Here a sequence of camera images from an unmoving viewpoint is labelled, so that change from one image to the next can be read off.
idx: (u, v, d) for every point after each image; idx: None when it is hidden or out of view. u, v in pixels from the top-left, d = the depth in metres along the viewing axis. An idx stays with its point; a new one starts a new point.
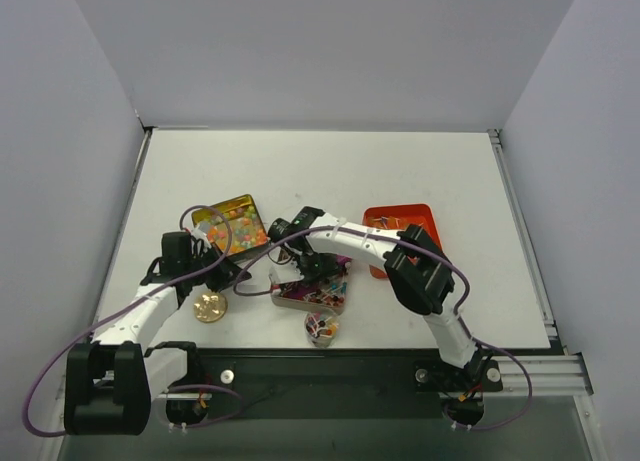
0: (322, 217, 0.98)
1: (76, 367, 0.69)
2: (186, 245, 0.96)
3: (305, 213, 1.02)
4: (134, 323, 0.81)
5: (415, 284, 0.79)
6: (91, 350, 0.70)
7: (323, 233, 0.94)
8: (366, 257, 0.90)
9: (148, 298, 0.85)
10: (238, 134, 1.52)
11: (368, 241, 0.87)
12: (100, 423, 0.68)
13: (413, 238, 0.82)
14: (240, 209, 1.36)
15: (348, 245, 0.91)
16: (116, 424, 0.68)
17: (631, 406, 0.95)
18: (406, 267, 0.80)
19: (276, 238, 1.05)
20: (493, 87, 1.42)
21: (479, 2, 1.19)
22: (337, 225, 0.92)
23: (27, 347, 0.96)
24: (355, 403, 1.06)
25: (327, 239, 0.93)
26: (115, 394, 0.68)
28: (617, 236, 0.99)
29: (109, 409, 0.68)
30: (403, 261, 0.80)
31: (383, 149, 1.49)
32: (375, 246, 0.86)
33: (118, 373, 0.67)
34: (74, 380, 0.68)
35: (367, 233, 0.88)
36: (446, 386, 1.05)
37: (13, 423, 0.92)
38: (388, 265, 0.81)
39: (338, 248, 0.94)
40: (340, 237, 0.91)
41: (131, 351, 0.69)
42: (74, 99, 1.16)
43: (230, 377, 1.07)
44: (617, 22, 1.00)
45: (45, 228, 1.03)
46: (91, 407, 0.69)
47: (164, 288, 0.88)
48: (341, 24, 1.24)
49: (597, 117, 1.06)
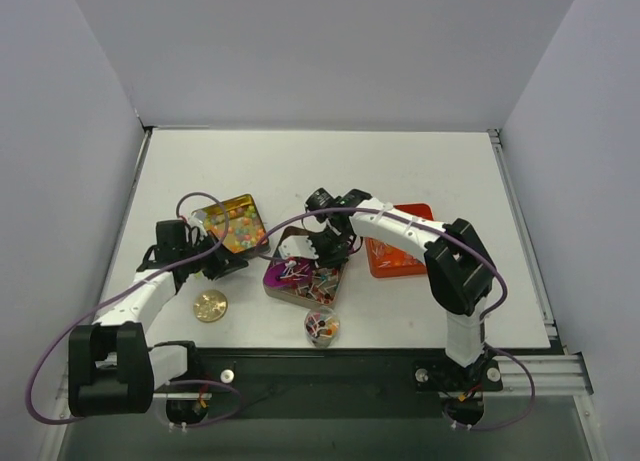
0: (367, 201, 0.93)
1: (77, 349, 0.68)
2: (181, 232, 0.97)
3: (352, 195, 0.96)
4: (133, 305, 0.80)
5: (453, 280, 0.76)
6: (92, 331, 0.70)
7: (367, 216, 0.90)
8: (405, 246, 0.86)
9: (146, 282, 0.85)
10: (239, 134, 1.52)
11: (411, 230, 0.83)
12: (104, 403, 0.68)
13: (459, 233, 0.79)
14: (240, 209, 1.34)
15: (391, 231, 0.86)
16: (120, 403, 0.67)
17: (632, 406, 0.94)
18: (448, 261, 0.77)
19: (313, 208, 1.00)
20: (493, 87, 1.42)
21: (479, 3, 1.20)
22: (382, 210, 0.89)
23: (28, 347, 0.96)
24: (355, 404, 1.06)
25: (370, 223, 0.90)
26: (119, 372, 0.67)
28: (617, 236, 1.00)
29: (113, 388, 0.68)
30: (446, 254, 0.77)
31: (383, 149, 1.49)
32: (419, 235, 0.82)
33: (121, 351, 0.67)
34: (76, 361, 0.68)
35: (411, 221, 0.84)
36: (446, 386, 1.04)
37: (13, 423, 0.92)
38: (430, 254, 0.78)
39: (378, 235, 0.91)
40: (384, 223, 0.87)
41: (133, 330, 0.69)
42: (74, 99, 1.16)
43: (230, 377, 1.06)
44: (617, 21, 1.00)
45: (45, 227, 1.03)
46: (94, 387, 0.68)
47: (161, 272, 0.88)
48: (342, 25, 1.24)
49: (597, 116, 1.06)
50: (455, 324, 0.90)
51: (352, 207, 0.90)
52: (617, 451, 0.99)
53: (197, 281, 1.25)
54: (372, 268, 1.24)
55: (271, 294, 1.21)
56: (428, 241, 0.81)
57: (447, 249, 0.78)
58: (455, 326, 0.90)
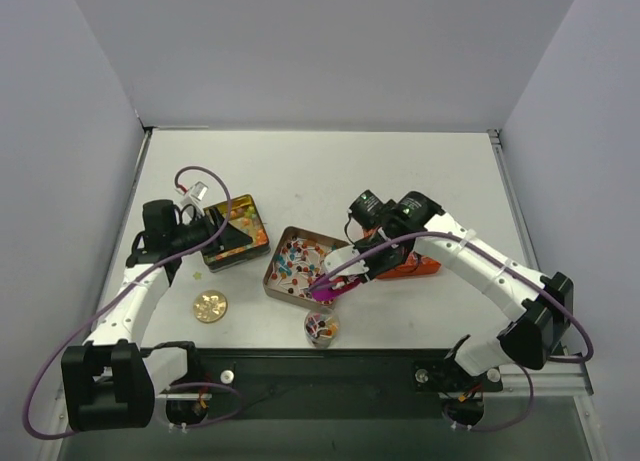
0: (439, 219, 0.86)
1: (71, 372, 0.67)
2: (169, 218, 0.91)
3: (417, 203, 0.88)
4: (125, 317, 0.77)
5: (543, 344, 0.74)
6: (85, 352, 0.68)
7: (444, 242, 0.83)
8: (487, 287, 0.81)
9: (137, 284, 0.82)
10: (239, 135, 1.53)
11: (503, 277, 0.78)
12: (104, 419, 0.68)
13: (559, 292, 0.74)
14: (240, 210, 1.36)
15: (473, 267, 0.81)
16: (121, 419, 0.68)
17: (632, 405, 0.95)
18: (547, 325, 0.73)
19: (359, 212, 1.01)
20: (493, 88, 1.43)
21: (479, 4, 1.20)
22: (465, 240, 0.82)
23: (27, 348, 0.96)
24: (355, 404, 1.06)
25: (447, 251, 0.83)
26: (117, 391, 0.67)
28: (617, 236, 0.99)
29: (111, 404, 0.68)
30: (546, 318, 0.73)
31: (382, 149, 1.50)
32: (513, 286, 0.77)
33: (117, 372, 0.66)
34: (71, 382, 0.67)
35: (504, 265, 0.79)
36: (447, 387, 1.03)
37: (13, 424, 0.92)
38: (529, 316, 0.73)
39: (447, 262, 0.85)
40: (465, 255, 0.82)
41: (128, 350, 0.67)
42: (74, 99, 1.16)
43: (230, 378, 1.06)
44: (616, 21, 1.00)
45: (45, 227, 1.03)
46: (93, 404, 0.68)
47: (153, 271, 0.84)
48: (341, 25, 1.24)
49: (597, 117, 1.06)
50: (482, 348, 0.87)
51: (426, 233, 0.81)
52: (618, 450, 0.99)
53: (198, 281, 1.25)
54: None
55: (271, 294, 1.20)
56: (527, 300, 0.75)
57: (547, 313, 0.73)
58: (484, 350, 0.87)
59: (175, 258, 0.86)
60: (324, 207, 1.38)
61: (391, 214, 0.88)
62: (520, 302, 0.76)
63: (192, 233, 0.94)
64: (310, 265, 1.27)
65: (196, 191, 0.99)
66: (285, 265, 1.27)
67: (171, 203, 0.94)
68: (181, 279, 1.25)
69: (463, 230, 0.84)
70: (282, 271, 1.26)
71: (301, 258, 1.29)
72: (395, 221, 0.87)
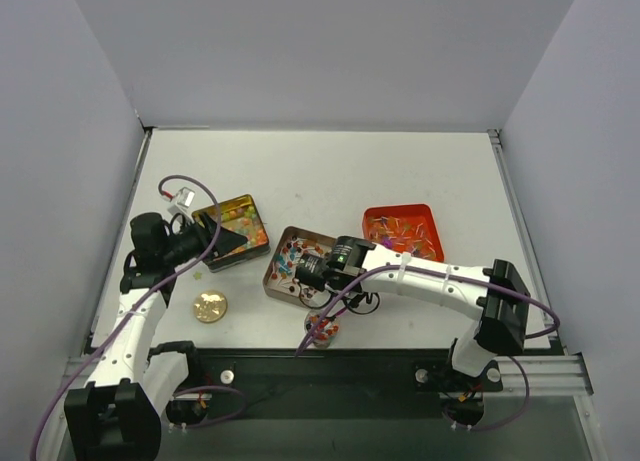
0: (371, 255, 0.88)
1: (75, 415, 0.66)
2: (158, 233, 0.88)
3: (347, 246, 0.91)
4: (125, 352, 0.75)
5: (515, 332, 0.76)
6: (88, 394, 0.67)
7: (385, 274, 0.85)
8: (443, 300, 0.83)
9: (134, 314, 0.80)
10: (238, 135, 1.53)
11: (451, 285, 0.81)
12: (113, 454, 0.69)
13: (505, 278, 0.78)
14: (240, 210, 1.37)
15: (420, 287, 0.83)
16: (130, 453, 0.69)
17: (632, 406, 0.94)
18: (505, 314, 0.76)
19: (305, 276, 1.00)
20: (493, 88, 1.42)
21: (479, 3, 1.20)
22: (403, 265, 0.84)
23: (27, 350, 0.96)
24: (355, 403, 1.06)
25: (391, 281, 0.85)
26: (124, 430, 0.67)
28: (616, 236, 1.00)
29: (119, 441, 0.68)
30: (505, 308, 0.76)
31: (383, 150, 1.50)
32: (462, 288, 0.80)
33: (123, 414, 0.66)
34: (77, 422, 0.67)
35: (447, 273, 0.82)
36: (446, 386, 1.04)
37: (13, 425, 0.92)
38: (488, 312, 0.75)
39: (395, 290, 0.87)
40: (408, 279, 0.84)
41: (133, 390, 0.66)
42: (74, 99, 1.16)
43: (230, 378, 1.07)
44: (617, 20, 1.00)
45: (44, 228, 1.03)
46: (101, 443, 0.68)
47: (148, 298, 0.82)
48: (342, 25, 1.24)
49: (597, 116, 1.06)
50: (475, 349, 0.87)
51: (367, 273, 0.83)
52: (618, 450, 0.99)
53: (198, 281, 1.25)
54: None
55: (271, 295, 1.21)
56: (479, 298, 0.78)
57: (503, 302, 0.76)
58: (479, 352, 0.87)
59: (170, 279, 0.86)
60: (323, 207, 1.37)
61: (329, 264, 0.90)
62: (475, 302, 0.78)
63: (184, 240, 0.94)
64: None
65: (182, 199, 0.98)
66: (285, 265, 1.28)
67: (158, 215, 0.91)
68: (181, 280, 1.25)
69: (396, 256, 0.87)
70: (282, 271, 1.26)
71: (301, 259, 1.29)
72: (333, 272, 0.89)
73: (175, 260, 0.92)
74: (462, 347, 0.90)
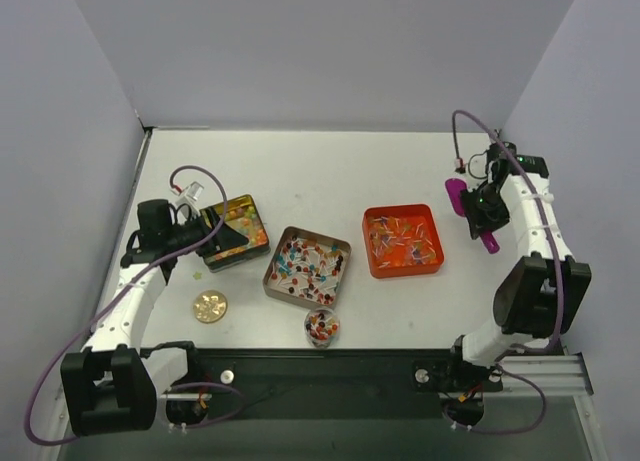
0: (535, 179, 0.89)
1: (72, 379, 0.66)
2: (165, 215, 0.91)
3: (534, 161, 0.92)
4: (123, 320, 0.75)
5: (517, 299, 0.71)
6: (84, 358, 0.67)
7: (521, 188, 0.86)
8: (521, 237, 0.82)
9: (133, 286, 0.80)
10: (238, 135, 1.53)
11: (538, 231, 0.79)
12: (106, 424, 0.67)
13: (571, 272, 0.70)
14: (240, 209, 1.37)
15: (524, 214, 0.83)
16: (123, 423, 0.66)
17: (632, 406, 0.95)
18: (538, 279, 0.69)
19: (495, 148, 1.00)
20: (492, 88, 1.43)
21: (479, 4, 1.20)
22: (536, 195, 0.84)
23: (27, 347, 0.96)
24: (355, 404, 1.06)
25: (517, 195, 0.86)
26: (120, 395, 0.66)
28: (615, 237, 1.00)
29: (115, 408, 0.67)
30: (540, 274, 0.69)
31: (382, 150, 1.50)
32: (540, 241, 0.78)
33: (118, 378, 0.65)
34: (72, 386, 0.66)
35: (548, 227, 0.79)
36: (447, 387, 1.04)
37: (13, 426, 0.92)
38: (529, 259, 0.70)
39: (511, 207, 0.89)
40: (525, 205, 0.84)
41: (129, 355, 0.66)
42: (74, 99, 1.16)
43: (230, 378, 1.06)
44: (617, 21, 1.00)
45: (44, 228, 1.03)
46: (96, 409, 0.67)
47: (149, 271, 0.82)
48: (341, 26, 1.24)
49: (596, 118, 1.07)
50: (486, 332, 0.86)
51: (518, 166, 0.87)
52: (618, 449, 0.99)
53: (197, 281, 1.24)
54: (372, 269, 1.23)
55: (271, 294, 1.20)
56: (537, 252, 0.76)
57: (543, 273, 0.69)
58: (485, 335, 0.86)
59: (171, 257, 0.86)
60: (323, 207, 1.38)
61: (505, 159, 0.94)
62: (532, 251, 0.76)
63: (188, 233, 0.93)
64: (310, 265, 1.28)
65: (191, 191, 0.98)
66: (285, 265, 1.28)
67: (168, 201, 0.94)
68: (181, 279, 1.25)
69: (544, 193, 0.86)
70: (282, 271, 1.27)
71: (301, 258, 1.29)
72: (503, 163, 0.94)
73: (177, 246, 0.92)
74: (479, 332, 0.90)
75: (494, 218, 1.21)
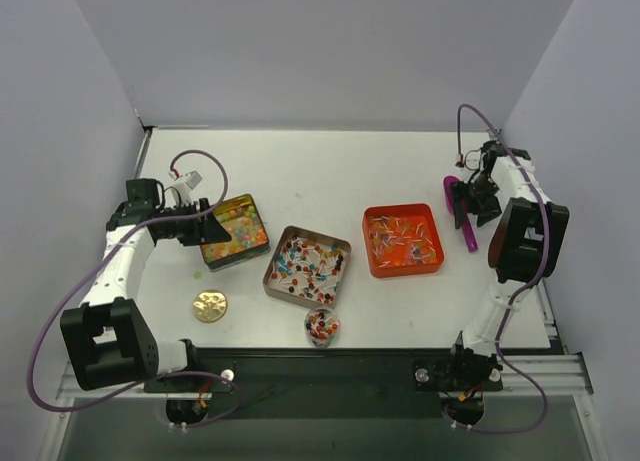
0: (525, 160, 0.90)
1: (72, 334, 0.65)
2: (152, 190, 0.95)
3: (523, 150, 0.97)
4: (117, 276, 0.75)
5: (506, 239, 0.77)
6: (83, 314, 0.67)
7: (506, 162, 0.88)
8: None
9: (122, 245, 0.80)
10: (239, 135, 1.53)
11: (523, 188, 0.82)
12: (111, 376, 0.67)
13: (552, 210, 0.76)
14: (240, 209, 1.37)
15: (509, 179, 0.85)
16: (128, 371, 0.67)
17: (632, 406, 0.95)
18: (524, 218, 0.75)
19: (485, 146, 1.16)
20: (493, 87, 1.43)
21: (478, 4, 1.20)
22: (521, 164, 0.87)
23: (29, 346, 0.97)
24: (355, 403, 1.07)
25: (503, 167, 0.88)
26: (123, 345, 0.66)
28: (615, 237, 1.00)
29: (118, 360, 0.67)
30: (525, 212, 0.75)
31: (383, 149, 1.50)
32: (525, 193, 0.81)
33: (119, 328, 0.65)
34: (72, 341, 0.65)
35: (532, 185, 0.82)
36: (446, 386, 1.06)
37: (12, 426, 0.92)
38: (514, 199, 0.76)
39: (497, 178, 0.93)
40: (511, 170, 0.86)
41: (128, 307, 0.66)
42: (73, 98, 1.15)
43: (230, 377, 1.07)
44: (617, 21, 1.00)
45: (44, 228, 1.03)
46: (99, 363, 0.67)
47: (136, 231, 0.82)
48: (341, 25, 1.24)
49: (596, 117, 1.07)
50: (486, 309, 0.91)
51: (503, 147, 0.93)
52: (618, 449, 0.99)
53: (198, 281, 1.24)
54: (372, 268, 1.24)
55: (272, 294, 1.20)
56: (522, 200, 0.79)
57: (527, 212, 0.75)
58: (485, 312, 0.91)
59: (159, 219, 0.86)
60: (324, 206, 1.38)
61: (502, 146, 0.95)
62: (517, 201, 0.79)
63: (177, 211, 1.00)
64: (310, 264, 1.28)
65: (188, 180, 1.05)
66: (285, 265, 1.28)
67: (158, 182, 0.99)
68: (181, 279, 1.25)
69: (529, 165, 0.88)
70: (282, 270, 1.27)
71: (301, 258, 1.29)
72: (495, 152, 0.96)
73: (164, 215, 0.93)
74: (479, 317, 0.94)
75: (483, 205, 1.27)
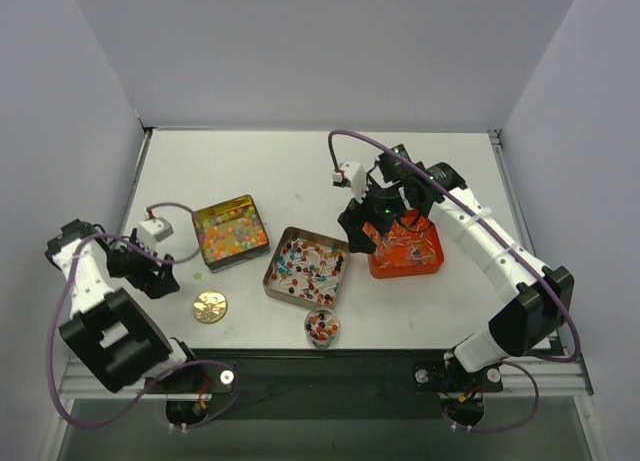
0: (461, 192, 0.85)
1: (80, 339, 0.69)
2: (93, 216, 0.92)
3: (443, 171, 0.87)
4: (94, 280, 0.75)
5: (528, 332, 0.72)
6: (83, 321, 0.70)
7: (456, 216, 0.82)
8: (491, 270, 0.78)
9: (81, 256, 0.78)
10: (238, 135, 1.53)
11: (505, 256, 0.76)
12: (134, 363, 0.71)
13: (557, 285, 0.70)
14: (240, 210, 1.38)
15: (480, 244, 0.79)
16: (149, 354, 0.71)
17: (632, 407, 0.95)
18: (535, 312, 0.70)
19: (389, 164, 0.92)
20: (493, 88, 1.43)
21: (478, 6, 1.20)
22: (478, 216, 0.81)
23: (30, 347, 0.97)
24: (355, 403, 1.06)
25: (458, 224, 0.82)
26: (132, 331, 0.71)
28: (614, 238, 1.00)
29: (134, 348, 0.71)
30: (536, 306, 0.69)
31: (383, 149, 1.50)
32: (515, 268, 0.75)
33: (123, 317, 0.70)
34: (85, 346, 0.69)
35: (509, 247, 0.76)
36: (446, 387, 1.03)
37: (12, 426, 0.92)
38: (522, 300, 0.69)
39: (436, 217, 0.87)
40: (474, 230, 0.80)
41: (122, 295, 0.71)
42: (74, 100, 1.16)
43: (230, 379, 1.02)
44: (617, 22, 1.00)
45: (44, 230, 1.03)
46: (116, 360, 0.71)
47: (88, 242, 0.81)
48: (342, 27, 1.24)
49: (596, 118, 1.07)
50: (483, 340, 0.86)
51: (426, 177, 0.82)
52: (617, 450, 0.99)
53: (198, 281, 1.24)
54: (372, 269, 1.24)
55: (271, 294, 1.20)
56: (522, 283, 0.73)
57: (539, 302, 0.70)
58: (483, 343, 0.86)
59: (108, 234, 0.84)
60: (324, 207, 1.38)
61: (413, 172, 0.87)
62: (515, 284, 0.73)
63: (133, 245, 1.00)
64: (310, 265, 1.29)
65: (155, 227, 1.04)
66: (285, 265, 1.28)
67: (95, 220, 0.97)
68: (181, 279, 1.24)
69: (477, 206, 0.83)
70: (282, 271, 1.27)
71: (301, 259, 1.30)
72: (416, 185, 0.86)
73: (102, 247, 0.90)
74: (473, 338, 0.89)
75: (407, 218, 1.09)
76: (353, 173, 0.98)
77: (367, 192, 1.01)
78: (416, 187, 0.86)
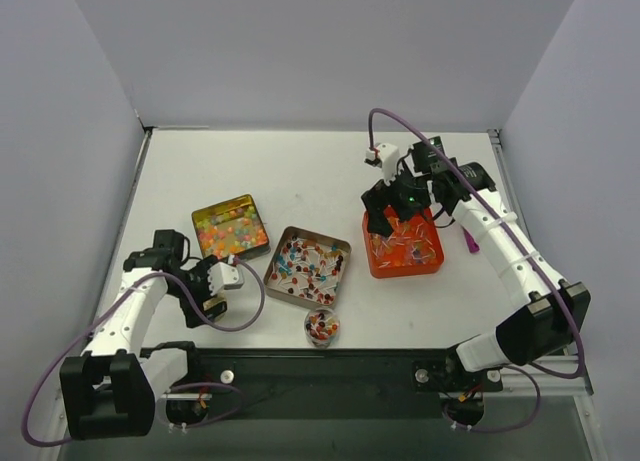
0: (488, 194, 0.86)
1: (70, 382, 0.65)
2: (178, 239, 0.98)
3: (474, 172, 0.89)
4: (123, 325, 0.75)
5: (535, 340, 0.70)
6: (84, 363, 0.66)
7: (479, 215, 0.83)
8: (506, 275, 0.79)
9: (134, 290, 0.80)
10: (238, 135, 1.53)
11: (522, 264, 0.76)
12: (105, 429, 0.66)
13: (572, 299, 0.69)
14: (240, 209, 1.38)
15: (499, 247, 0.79)
16: (121, 428, 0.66)
17: (631, 407, 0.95)
18: (544, 322, 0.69)
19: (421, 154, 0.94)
20: (493, 87, 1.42)
21: (479, 5, 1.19)
22: (501, 220, 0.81)
23: (29, 346, 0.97)
24: (354, 403, 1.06)
25: (480, 224, 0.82)
26: (117, 398, 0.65)
28: (615, 238, 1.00)
29: (111, 413, 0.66)
30: (545, 316, 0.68)
31: None
32: (530, 277, 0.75)
33: (115, 383, 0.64)
34: (69, 391, 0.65)
35: (529, 254, 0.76)
36: (446, 386, 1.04)
37: (11, 426, 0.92)
38: (532, 308, 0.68)
39: (459, 214, 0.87)
40: (495, 233, 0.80)
41: (127, 362, 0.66)
42: (73, 98, 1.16)
43: (230, 378, 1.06)
44: (617, 22, 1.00)
45: (44, 230, 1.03)
46: (93, 414, 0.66)
47: (151, 277, 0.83)
48: (341, 27, 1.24)
49: (596, 118, 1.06)
50: (486, 345, 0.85)
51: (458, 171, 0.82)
52: (617, 450, 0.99)
53: None
54: (372, 269, 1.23)
55: (272, 294, 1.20)
56: (534, 292, 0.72)
57: (550, 313, 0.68)
58: (487, 349, 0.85)
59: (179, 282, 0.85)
60: (324, 207, 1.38)
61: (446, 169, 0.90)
62: (527, 292, 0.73)
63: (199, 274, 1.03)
64: (310, 265, 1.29)
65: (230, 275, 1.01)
66: (285, 265, 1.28)
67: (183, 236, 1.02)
68: None
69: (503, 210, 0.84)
70: (282, 271, 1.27)
71: (301, 258, 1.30)
72: (444, 181, 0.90)
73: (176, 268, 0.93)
74: (478, 342, 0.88)
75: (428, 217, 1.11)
76: (388, 153, 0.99)
77: (396, 177, 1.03)
78: (445, 183, 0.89)
